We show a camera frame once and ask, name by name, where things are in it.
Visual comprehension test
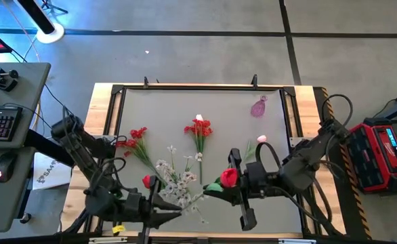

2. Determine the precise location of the black tripod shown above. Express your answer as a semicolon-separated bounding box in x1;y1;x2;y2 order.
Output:
39;0;69;15

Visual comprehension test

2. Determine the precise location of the white artificial flower bunch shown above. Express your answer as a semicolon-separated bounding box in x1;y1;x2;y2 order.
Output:
154;158;199;208
166;144;210;225

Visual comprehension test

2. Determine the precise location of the black aluminium table frame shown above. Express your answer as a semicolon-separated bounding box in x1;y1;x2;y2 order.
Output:
62;83;343;238

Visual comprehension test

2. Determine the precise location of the grey desk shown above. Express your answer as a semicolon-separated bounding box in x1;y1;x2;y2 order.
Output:
0;62;52;234

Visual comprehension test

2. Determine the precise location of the silver metal bracket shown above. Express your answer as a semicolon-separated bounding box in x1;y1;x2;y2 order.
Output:
278;238;317;244
89;237;128;244

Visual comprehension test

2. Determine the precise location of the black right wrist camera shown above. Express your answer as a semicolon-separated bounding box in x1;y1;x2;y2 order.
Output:
245;161;268;190

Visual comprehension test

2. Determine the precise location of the red artificial flower bunch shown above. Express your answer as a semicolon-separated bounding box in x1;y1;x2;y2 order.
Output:
114;125;165;180
184;118;214;186

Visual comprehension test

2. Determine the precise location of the black desk clamp mount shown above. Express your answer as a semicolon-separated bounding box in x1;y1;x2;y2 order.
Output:
0;66;19;93

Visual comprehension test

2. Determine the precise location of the black computer mouse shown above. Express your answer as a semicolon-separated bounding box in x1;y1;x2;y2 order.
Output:
0;153;16;184

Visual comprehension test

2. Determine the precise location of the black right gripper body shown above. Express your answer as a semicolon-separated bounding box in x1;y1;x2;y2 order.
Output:
228;148;283;232

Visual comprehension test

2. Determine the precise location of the purple glass vase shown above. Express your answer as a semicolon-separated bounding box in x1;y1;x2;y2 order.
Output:
250;95;268;119

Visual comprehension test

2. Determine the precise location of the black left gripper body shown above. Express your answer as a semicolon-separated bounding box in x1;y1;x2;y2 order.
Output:
122;175;159;244

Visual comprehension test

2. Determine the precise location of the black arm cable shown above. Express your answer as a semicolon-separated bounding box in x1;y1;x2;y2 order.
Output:
255;142;287;170
321;94;354;128
61;105;128;194

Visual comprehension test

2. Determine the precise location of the yellow black hazard strip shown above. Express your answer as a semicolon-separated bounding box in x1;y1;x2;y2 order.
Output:
321;87;373;240

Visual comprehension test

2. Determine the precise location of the red portable power station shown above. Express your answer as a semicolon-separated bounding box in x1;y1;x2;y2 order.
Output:
346;117;397;195

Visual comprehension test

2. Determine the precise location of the white printed paper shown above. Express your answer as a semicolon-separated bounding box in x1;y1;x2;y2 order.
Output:
32;152;73;191

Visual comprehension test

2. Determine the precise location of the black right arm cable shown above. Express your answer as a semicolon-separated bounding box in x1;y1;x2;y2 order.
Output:
255;142;287;170
321;94;354;128

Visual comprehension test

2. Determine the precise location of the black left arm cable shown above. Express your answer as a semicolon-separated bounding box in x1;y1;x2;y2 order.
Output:
61;105;128;194

